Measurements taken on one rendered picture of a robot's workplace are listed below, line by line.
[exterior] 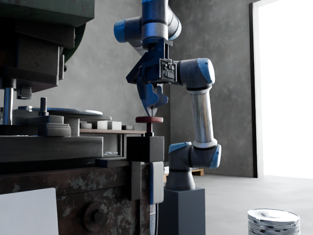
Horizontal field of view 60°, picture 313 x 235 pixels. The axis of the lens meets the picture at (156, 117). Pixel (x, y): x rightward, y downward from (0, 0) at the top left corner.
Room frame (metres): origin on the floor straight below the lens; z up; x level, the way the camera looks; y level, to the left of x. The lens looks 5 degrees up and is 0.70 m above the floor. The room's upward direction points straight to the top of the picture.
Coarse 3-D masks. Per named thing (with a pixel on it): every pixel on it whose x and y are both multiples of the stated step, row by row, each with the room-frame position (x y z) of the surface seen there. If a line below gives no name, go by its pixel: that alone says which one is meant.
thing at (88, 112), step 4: (32, 108) 0.78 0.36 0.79; (36, 108) 0.78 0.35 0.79; (40, 108) 0.78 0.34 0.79; (48, 108) 0.78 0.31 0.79; (52, 108) 0.78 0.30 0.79; (56, 108) 0.78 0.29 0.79; (60, 108) 0.79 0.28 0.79; (64, 108) 0.79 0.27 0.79; (56, 112) 0.84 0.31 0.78; (60, 112) 0.84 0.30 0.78; (64, 112) 0.84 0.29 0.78; (68, 112) 0.84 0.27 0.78; (72, 112) 0.84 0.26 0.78; (76, 112) 0.84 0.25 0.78; (84, 112) 0.84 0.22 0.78; (88, 112) 0.84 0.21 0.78; (92, 112) 0.86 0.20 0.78; (96, 112) 0.88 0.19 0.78; (100, 112) 0.90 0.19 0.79
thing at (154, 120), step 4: (144, 116) 0.74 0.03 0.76; (148, 116) 0.74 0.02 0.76; (136, 120) 0.76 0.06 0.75; (140, 120) 0.75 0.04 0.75; (144, 120) 0.73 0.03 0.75; (148, 120) 0.73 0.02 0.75; (152, 120) 0.74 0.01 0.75; (156, 120) 0.75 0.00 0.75; (160, 120) 0.76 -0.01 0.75; (148, 124) 0.76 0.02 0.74; (148, 128) 0.76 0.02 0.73
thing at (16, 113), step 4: (0, 112) 0.83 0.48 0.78; (16, 112) 0.75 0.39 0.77; (20, 112) 0.76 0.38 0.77; (24, 112) 0.77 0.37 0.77; (28, 112) 0.77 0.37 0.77; (32, 112) 0.78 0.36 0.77; (36, 112) 0.79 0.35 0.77; (0, 116) 0.83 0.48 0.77; (16, 116) 0.75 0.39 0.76; (20, 116) 0.76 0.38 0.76; (24, 116) 0.77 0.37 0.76; (28, 116) 0.77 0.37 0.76; (32, 116) 0.78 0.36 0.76; (36, 116) 0.79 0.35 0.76; (0, 120) 0.83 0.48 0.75; (12, 120) 0.76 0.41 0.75; (16, 120) 0.75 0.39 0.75; (20, 120) 0.76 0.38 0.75; (24, 120) 0.77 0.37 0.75; (12, 124) 0.76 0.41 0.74; (16, 124) 0.75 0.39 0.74; (20, 124) 0.76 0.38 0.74; (24, 124) 0.77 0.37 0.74
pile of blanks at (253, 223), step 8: (248, 216) 1.71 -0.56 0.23; (248, 224) 1.71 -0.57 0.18; (256, 224) 1.63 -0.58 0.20; (264, 224) 1.59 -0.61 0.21; (272, 224) 1.56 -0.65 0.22; (280, 224) 1.55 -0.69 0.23; (288, 224) 1.55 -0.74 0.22; (296, 224) 1.58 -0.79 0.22; (248, 232) 1.75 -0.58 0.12; (256, 232) 1.63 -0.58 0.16; (264, 232) 1.60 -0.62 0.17; (272, 232) 1.56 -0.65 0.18; (280, 232) 1.55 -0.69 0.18; (288, 232) 1.55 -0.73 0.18; (296, 232) 1.60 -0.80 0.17
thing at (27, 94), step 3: (21, 87) 0.81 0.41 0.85; (24, 87) 0.81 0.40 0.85; (27, 87) 0.82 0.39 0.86; (30, 87) 0.83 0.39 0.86; (21, 90) 0.81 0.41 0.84; (24, 90) 0.81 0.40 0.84; (27, 90) 0.82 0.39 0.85; (30, 90) 0.84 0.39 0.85; (21, 93) 0.81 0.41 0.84; (24, 93) 0.81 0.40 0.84; (27, 93) 0.82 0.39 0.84; (30, 93) 0.84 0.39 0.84; (18, 96) 0.84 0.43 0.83; (21, 96) 0.81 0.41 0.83; (24, 96) 0.81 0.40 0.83; (27, 96) 0.82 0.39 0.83; (30, 96) 0.84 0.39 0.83; (21, 99) 0.85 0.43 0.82; (24, 99) 0.85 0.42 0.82; (27, 99) 0.85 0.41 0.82
